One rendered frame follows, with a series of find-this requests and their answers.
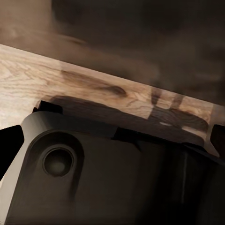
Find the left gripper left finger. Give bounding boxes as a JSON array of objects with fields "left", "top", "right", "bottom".
[{"left": 0, "top": 125, "right": 24, "bottom": 180}]

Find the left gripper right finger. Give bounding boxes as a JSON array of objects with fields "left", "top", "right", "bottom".
[{"left": 210, "top": 124, "right": 225, "bottom": 162}]

